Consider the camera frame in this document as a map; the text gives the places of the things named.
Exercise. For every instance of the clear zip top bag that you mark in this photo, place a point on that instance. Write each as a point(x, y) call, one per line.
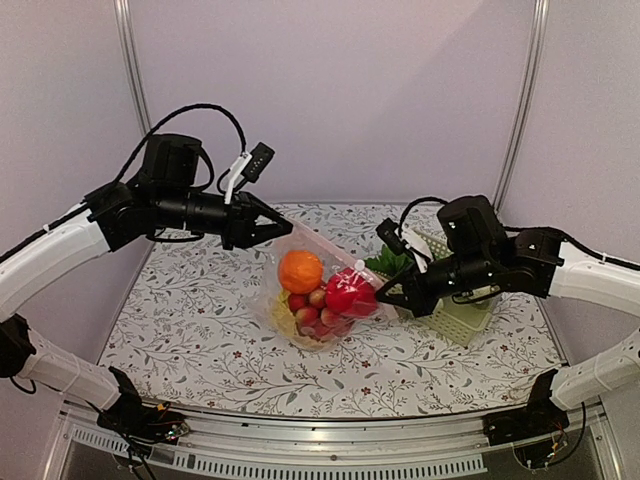
point(334, 260)

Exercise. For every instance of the floral tablecloth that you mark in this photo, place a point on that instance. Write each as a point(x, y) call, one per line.
point(188, 333)

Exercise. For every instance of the left aluminium frame post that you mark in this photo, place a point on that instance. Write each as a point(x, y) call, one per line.
point(126, 34)

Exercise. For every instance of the red bell pepper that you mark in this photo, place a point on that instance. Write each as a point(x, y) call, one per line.
point(348, 293)

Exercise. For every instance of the beige perforated plastic basket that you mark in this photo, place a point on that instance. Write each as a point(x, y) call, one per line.
point(457, 321)

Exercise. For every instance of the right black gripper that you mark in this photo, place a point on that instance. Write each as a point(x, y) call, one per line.
point(414, 298)

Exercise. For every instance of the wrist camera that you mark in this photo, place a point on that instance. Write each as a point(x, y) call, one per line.
point(246, 169)
point(405, 242)

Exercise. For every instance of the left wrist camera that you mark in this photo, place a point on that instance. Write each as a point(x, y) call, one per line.
point(246, 169)

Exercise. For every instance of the right aluminium frame post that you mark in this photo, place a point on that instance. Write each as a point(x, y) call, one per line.
point(526, 94)

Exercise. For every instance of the yellow napa cabbage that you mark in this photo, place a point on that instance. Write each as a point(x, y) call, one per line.
point(283, 321)

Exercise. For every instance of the aluminium front rail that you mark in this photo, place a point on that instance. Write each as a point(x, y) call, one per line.
point(234, 445)

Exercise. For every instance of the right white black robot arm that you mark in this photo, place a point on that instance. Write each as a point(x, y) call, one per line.
point(488, 258)

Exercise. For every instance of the aluminium frame post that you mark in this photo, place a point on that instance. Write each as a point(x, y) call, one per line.
point(526, 94)
point(126, 34)

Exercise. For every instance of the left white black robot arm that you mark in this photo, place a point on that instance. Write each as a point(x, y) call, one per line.
point(162, 195)

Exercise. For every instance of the green white bok choy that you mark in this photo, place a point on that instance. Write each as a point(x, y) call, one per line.
point(388, 264)

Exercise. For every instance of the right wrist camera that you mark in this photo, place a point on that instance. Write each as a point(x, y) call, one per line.
point(405, 242)

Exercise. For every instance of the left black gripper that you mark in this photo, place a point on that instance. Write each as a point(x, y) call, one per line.
point(240, 227)

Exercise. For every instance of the orange fruit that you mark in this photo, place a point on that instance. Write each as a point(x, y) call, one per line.
point(300, 271)

